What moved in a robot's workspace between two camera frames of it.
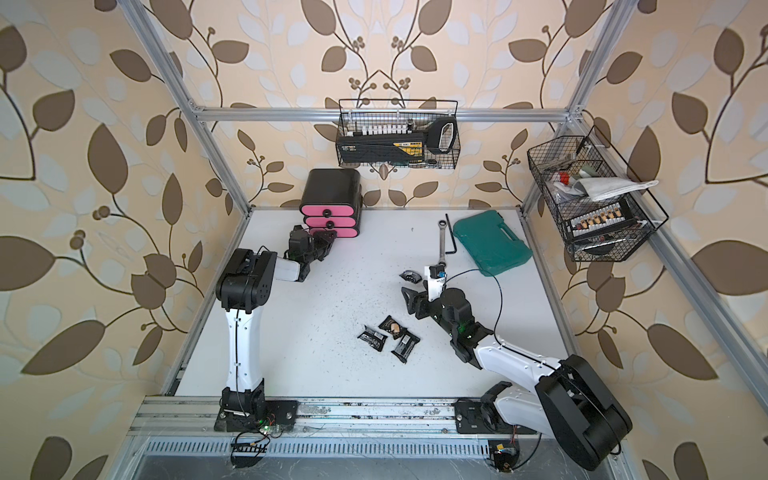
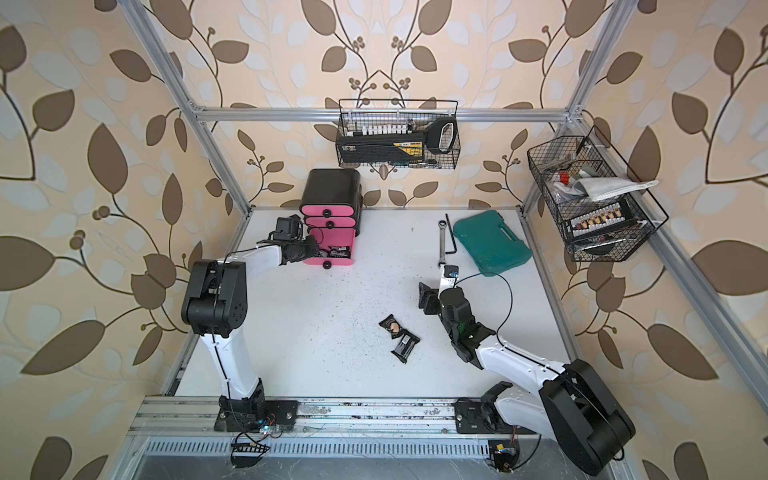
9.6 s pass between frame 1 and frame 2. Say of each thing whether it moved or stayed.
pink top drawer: stayed
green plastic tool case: stayed
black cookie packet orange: stayed
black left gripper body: moved
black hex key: stayed
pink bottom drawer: moved
